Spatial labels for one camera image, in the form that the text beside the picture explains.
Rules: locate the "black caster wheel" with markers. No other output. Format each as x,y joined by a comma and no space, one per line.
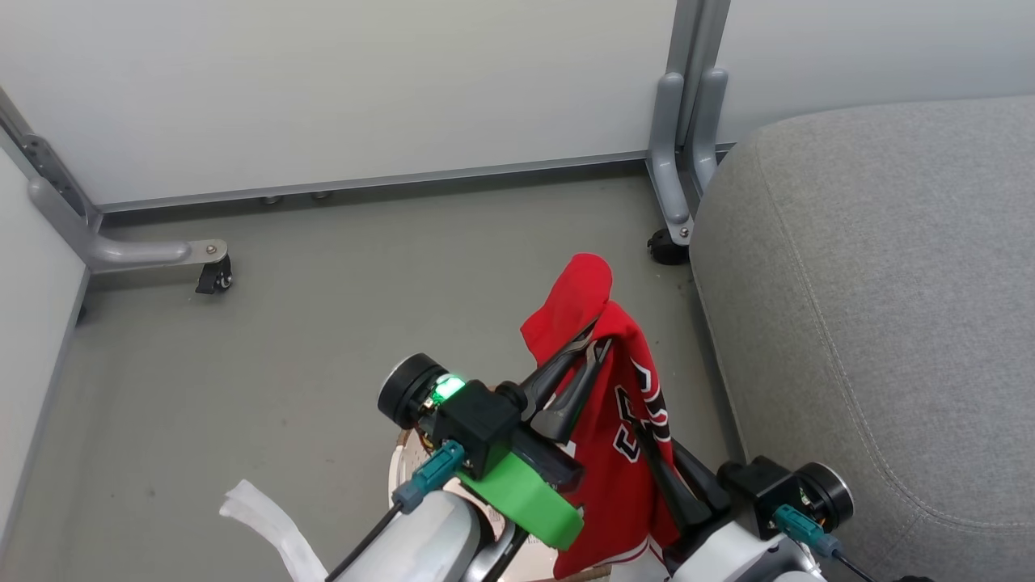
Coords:
666,247
215,276

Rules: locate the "red basketball jersey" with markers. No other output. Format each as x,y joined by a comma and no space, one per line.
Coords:
610,477

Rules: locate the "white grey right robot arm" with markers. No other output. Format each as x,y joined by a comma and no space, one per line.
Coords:
732,558

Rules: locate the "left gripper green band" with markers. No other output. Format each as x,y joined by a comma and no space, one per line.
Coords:
485,424

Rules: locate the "grey partition foot double bar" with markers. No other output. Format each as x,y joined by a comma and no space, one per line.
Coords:
671,162

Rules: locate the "grey partition foot single bar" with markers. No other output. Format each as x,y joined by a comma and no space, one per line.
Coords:
121,252

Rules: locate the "grey partition bottom rail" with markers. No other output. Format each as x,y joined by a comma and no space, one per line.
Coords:
364,184

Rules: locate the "grey fabric sofa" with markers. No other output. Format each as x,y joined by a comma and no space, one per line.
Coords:
881,323

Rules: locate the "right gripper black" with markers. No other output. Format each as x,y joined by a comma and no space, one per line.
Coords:
780,489

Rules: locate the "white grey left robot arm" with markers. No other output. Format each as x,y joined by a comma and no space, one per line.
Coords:
420,541

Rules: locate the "white cloth strip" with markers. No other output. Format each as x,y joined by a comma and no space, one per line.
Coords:
271,525

